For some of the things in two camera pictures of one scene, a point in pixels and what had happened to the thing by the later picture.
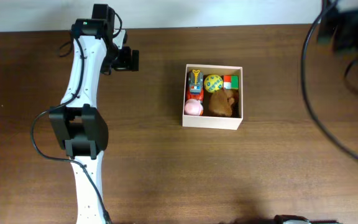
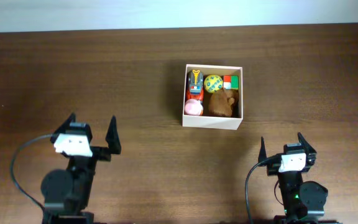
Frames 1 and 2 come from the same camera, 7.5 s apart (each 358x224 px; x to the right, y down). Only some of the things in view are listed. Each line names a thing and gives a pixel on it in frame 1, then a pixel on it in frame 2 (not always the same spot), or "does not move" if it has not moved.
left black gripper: x=132 y=65 to x=105 y=152
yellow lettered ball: x=213 y=83 does not move
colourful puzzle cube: x=230 y=81 does not move
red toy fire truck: x=195 y=88 does not move
